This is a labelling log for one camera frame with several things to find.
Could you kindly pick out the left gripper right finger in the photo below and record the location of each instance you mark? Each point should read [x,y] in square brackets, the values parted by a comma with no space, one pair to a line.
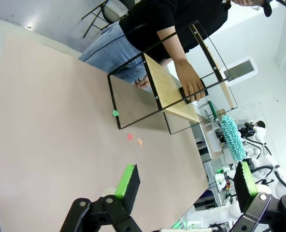
[248,183]

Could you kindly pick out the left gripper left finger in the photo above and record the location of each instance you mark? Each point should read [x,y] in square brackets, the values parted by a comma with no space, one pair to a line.
[127,183]

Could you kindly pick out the teal bristle duster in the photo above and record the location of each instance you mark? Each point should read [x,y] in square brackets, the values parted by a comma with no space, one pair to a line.
[231,137]

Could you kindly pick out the black cylindrical container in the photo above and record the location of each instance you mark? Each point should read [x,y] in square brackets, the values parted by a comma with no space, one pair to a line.
[181,91]

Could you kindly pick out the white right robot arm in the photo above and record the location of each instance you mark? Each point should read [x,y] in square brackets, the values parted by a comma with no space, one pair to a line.
[261,135]

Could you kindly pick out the person's right forearm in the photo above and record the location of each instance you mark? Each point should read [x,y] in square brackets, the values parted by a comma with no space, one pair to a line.
[172,46]

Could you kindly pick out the person's left hand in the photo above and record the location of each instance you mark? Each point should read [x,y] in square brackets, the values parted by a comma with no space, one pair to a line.
[143,83]

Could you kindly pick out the person's right hand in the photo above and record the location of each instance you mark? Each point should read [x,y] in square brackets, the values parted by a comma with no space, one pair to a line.
[190,79]

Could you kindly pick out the orange paper scrap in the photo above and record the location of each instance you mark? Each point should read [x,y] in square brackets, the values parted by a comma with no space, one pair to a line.
[140,142]

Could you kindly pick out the red paper scrap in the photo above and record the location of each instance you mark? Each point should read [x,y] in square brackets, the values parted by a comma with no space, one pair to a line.
[130,136]

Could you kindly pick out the white plastic container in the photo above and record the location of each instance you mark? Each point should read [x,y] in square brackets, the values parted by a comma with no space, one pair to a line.
[214,142]

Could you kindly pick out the green paper scrap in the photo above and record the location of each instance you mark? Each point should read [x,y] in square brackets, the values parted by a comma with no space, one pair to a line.
[115,113]

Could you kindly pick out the green cylindrical tube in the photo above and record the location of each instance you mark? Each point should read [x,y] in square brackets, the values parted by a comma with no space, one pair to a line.
[212,110]

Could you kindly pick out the white framed window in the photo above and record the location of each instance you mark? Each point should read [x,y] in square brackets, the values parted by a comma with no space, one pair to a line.
[254,70]

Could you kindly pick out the person in black shirt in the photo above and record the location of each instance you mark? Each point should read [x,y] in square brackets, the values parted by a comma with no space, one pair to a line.
[145,19]

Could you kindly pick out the black folding chair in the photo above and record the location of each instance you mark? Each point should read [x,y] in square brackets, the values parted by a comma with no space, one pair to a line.
[114,10]

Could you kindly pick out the black frame wooden shelf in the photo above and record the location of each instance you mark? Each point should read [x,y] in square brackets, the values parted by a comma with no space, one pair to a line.
[164,91]

